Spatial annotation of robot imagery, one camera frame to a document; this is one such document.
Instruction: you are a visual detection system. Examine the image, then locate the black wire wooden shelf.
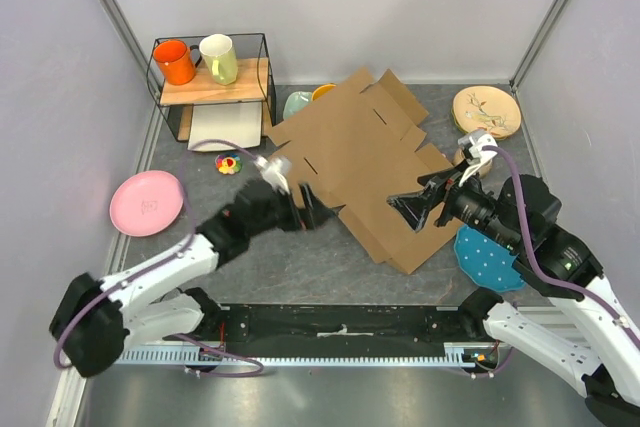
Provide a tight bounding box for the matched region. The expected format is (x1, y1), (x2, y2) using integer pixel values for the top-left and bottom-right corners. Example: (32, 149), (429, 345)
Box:
(146, 32), (278, 143)

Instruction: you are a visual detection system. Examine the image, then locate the pale green tray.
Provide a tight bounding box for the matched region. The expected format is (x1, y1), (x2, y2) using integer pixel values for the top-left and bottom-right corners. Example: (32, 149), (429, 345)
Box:
(283, 91), (312, 120)

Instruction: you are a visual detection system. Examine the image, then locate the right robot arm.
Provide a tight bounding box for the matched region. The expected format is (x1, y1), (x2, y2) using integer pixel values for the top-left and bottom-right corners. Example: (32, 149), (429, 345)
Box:
(387, 168), (639, 426)

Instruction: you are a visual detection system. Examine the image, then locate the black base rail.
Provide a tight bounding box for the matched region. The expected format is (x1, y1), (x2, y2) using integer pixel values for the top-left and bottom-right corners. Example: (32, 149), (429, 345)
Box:
(189, 304), (494, 359)

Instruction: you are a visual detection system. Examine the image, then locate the blue polka dot plate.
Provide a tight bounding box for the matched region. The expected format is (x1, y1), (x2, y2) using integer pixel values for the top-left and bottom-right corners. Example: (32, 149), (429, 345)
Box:
(454, 225), (525, 293)

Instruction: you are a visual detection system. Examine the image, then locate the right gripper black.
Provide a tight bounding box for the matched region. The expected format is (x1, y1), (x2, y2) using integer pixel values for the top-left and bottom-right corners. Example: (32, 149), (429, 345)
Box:
(386, 156), (522, 250)

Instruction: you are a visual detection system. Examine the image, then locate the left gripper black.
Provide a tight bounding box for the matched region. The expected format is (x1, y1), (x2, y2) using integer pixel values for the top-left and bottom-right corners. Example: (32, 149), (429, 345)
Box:
(248, 180), (334, 237)

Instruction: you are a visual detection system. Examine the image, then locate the white square plate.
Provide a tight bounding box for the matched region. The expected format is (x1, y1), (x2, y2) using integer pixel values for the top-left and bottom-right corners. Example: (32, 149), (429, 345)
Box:
(188, 101), (262, 152)

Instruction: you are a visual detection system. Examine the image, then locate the brown ceramic cup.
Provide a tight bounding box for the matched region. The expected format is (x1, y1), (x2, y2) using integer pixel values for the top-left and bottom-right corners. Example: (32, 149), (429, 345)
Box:
(452, 146), (494, 179)

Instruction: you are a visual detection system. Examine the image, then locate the pale green mug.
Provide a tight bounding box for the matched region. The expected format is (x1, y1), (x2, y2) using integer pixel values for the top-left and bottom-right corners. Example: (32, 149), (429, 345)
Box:
(199, 34), (238, 85)

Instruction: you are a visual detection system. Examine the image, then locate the pink plate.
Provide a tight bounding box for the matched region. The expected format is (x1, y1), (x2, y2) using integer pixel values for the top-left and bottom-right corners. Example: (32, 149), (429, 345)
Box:
(109, 170), (183, 237)

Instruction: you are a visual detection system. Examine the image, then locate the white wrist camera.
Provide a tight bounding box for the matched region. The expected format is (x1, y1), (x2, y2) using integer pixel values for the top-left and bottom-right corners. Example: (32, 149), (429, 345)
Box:
(458, 129), (497, 186)
(253, 156), (291, 194)

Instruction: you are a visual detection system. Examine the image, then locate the brown cardboard box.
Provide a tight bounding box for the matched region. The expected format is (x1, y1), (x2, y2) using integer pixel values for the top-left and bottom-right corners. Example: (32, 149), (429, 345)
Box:
(268, 67), (460, 274)

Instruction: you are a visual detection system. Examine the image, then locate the rainbow flower toy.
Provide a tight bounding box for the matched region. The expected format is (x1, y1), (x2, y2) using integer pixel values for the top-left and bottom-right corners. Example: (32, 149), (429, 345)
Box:
(215, 154), (243, 175)

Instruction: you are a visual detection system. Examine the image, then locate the orange mug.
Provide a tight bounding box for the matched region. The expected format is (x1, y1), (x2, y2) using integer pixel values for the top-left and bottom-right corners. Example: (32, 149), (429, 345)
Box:
(152, 39), (197, 86)

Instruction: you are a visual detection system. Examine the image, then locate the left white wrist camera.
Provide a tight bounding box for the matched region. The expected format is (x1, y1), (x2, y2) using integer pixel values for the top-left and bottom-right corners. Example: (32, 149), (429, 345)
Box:
(253, 156), (291, 194)

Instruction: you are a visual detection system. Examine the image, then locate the orange bowl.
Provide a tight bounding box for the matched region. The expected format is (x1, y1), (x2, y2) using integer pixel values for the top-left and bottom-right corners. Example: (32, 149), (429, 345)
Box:
(311, 83), (336, 101)

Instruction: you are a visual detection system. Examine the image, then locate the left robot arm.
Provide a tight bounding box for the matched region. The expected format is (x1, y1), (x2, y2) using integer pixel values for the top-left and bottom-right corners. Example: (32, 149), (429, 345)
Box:
(49, 179), (333, 378)

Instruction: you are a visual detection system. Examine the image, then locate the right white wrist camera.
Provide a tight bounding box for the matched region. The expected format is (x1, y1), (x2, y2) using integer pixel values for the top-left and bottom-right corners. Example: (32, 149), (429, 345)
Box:
(458, 129), (497, 186)

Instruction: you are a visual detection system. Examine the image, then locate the beige floral plate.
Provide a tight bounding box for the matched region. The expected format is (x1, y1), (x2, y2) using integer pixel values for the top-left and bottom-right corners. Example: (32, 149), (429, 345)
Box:
(451, 85), (522, 140)

